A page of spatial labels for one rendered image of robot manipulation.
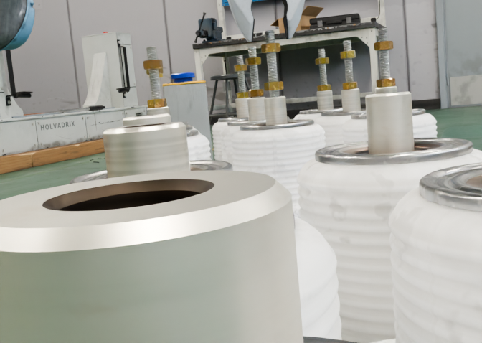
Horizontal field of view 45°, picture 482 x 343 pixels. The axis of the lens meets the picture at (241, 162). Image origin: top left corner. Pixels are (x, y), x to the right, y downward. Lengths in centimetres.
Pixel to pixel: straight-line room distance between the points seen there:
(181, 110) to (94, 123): 292
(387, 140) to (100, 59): 410
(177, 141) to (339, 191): 13
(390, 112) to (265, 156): 28
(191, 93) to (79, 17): 599
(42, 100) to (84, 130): 349
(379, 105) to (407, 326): 13
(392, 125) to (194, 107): 70
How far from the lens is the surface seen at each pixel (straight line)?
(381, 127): 29
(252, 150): 56
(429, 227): 17
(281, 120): 59
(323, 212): 27
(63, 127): 363
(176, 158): 15
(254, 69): 71
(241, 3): 59
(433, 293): 17
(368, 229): 26
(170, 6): 633
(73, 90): 698
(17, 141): 333
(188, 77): 98
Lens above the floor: 29
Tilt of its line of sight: 7 degrees down
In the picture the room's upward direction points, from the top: 5 degrees counter-clockwise
